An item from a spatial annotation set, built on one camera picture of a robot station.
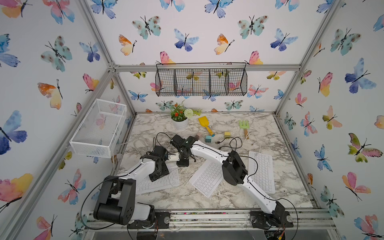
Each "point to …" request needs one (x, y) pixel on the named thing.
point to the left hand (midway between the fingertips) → (165, 172)
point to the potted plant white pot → (180, 115)
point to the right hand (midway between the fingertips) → (181, 162)
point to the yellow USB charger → (227, 135)
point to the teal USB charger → (208, 139)
